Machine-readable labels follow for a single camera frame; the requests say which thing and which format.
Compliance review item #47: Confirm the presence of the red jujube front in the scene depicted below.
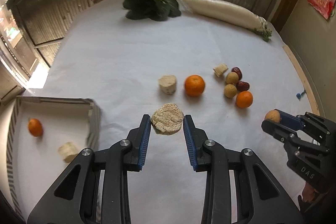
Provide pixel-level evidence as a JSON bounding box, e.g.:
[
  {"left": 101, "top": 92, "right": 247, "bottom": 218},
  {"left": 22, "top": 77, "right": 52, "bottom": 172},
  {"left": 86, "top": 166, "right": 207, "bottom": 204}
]
[{"left": 236, "top": 81, "right": 250, "bottom": 92}]

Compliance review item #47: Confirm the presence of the red jujube back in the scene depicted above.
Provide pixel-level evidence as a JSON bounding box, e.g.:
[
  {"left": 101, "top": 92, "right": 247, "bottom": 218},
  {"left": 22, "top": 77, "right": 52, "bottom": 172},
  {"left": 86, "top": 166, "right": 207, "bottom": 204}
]
[{"left": 231, "top": 67, "right": 243, "bottom": 80}]

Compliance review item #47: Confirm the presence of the person right hand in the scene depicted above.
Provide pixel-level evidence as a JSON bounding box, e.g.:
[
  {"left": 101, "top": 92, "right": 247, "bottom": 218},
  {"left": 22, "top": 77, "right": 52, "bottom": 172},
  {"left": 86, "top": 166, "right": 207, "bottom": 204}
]
[{"left": 301, "top": 182, "right": 319, "bottom": 203}]

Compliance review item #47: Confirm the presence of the striped white cardboard tray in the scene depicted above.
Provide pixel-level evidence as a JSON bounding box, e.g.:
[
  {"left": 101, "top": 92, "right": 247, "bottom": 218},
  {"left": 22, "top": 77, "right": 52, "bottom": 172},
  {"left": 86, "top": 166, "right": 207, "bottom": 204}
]
[{"left": 6, "top": 96, "right": 100, "bottom": 220}]

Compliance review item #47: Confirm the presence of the white daikon radish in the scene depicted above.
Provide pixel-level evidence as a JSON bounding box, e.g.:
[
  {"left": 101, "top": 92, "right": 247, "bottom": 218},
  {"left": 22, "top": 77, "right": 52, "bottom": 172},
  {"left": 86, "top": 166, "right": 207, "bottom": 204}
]
[{"left": 181, "top": 0, "right": 272, "bottom": 42}]

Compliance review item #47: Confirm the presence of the corn cob piece back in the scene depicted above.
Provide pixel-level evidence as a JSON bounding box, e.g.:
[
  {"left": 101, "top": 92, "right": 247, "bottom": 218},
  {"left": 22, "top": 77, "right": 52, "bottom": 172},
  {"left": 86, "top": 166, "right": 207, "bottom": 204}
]
[{"left": 213, "top": 64, "right": 228, "bottom": 77}]

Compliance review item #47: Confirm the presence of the brown longan back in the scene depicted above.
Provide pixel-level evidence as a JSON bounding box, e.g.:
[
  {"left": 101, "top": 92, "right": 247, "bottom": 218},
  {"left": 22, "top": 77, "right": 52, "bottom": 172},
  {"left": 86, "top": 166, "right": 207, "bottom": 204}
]
[{"left": 226, "top": 72, "right": 239, "bottom": 85}]

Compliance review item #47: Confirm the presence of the orange tangerine with stem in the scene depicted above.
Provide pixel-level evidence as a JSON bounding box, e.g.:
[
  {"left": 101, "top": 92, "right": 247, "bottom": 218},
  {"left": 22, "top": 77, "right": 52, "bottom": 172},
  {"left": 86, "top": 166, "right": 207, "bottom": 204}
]
[{"left": 28, "top": 118, "right": 43, "bottom": 137}]

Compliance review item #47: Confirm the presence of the green leafy vegetable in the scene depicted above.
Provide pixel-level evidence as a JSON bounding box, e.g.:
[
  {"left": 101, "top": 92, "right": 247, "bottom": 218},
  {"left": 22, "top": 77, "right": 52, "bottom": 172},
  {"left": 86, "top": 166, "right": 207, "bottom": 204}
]
[{"left": 122, "top": 0, "right": 182, "bottom": 22}]

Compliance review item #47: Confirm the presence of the brown longan front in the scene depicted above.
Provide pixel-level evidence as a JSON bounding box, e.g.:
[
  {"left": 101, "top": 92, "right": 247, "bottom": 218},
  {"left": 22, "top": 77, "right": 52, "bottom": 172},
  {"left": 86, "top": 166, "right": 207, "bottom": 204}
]
[{"left": 224, "top": 84, "right": 238, "bottom": 98}]

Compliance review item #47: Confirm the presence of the large brown longan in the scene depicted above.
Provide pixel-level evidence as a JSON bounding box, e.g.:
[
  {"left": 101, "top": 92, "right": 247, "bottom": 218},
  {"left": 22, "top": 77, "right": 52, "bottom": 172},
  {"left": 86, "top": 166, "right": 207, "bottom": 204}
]
[{"left": 264, "top": 109, "right": 281, "bottom": 123}]

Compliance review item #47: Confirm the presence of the red jujube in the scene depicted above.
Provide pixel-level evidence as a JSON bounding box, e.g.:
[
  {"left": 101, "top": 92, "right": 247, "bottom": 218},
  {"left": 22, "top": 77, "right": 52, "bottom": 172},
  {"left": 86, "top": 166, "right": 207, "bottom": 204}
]
[
  {"left": 236, "top": 81, "right": 250, "bottom": 92},
  {"left": 231, "top": 67, "right": 243, "bottom": 80}
]

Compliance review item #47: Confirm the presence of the large corn cob piece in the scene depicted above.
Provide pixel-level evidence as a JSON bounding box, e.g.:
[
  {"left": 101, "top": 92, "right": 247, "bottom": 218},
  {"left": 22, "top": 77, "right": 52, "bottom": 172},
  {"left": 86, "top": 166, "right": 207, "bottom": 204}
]
[{"left": 150, "top": 103, "right": 184, "bottom": 135}]

